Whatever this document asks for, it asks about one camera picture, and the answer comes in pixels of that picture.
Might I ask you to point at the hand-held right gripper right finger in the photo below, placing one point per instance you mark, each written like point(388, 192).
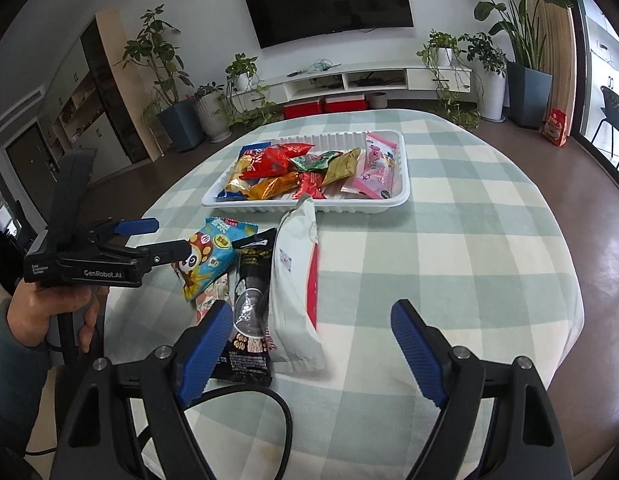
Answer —
point(419, 350)

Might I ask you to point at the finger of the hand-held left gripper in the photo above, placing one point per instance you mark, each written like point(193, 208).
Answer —
point(169, 250)
point(137, 226)

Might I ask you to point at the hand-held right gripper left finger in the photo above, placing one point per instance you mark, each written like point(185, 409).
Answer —
point(204, 355)

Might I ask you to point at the blue cartoon snack packet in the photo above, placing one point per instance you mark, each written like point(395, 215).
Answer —
point(209, 255)

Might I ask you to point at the black snack packet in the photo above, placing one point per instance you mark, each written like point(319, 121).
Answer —
point(252, 280)

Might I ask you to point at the white snack packet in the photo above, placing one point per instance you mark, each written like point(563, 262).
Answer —
point(289, 310)

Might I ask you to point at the orange snack packet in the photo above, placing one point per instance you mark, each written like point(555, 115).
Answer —
point(269, 187)

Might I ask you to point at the large red snack packet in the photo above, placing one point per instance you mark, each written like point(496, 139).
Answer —
point(274, 162)

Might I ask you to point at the small red foil packet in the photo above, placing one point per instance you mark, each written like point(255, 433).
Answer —
point(309, 185)

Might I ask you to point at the white plastic tray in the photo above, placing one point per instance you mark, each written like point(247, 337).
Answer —
point(339, 201)

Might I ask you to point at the green snack packet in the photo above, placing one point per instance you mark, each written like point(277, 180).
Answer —
point(314, 162)

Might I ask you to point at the pink cartoon snack packet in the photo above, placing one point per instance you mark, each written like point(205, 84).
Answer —
point(377, 170)

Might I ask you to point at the gold foil snack packet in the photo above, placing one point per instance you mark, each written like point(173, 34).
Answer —
point(342, 167)

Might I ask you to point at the person's left forearm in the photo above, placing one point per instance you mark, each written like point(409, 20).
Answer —
point(14, 385)

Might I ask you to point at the person's left hand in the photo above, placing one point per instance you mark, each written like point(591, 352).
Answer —
point(34, 310)

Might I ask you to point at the peach patterned snack packet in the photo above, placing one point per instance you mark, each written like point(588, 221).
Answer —
point(209, 300)

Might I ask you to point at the small yellow snack packet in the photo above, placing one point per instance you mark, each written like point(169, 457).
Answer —
point(237, 177)

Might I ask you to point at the green checkered tablecloth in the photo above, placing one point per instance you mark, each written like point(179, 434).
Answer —
point(464, 260)

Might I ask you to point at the leafy tree in blue pot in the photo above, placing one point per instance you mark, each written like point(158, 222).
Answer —
point(179, 125)

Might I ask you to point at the dark door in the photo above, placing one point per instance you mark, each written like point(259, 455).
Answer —
point(32, 160)

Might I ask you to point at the plant in ribbed white pot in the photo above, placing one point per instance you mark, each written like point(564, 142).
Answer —
point(213, 117)

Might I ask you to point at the dark wooden shelving unit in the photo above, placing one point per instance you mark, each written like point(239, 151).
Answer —
point(119, 90)

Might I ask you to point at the trailing plant in white pot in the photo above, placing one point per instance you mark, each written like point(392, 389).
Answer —
point(244, 77)
point(444, 55)

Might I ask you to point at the red storage box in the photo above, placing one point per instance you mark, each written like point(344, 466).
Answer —
point(345, 103)
point(303, 109)

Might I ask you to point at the small grey bin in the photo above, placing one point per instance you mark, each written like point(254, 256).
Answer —
point(380, 100)

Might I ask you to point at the red bag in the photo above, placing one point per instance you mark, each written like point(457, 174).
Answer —
point(556, 127)

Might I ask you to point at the plant in tall white pot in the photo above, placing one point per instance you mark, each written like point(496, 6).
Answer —
point(492, 92)

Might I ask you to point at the broad-leaf plant in blue pot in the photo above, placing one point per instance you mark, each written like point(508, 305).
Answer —
point(529, 95)

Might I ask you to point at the white television cabinet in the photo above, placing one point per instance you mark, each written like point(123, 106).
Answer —
point(389, 71)

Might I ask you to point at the dark outdoor chair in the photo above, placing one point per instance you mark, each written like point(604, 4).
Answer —
point(612, 110)

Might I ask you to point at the wooden board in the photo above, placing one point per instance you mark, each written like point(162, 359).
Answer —
point(557, 35)

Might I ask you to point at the wall air vent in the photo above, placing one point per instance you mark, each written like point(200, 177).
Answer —
point(19, 107)

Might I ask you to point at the black wall television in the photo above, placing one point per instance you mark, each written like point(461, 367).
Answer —
point(329, 5)

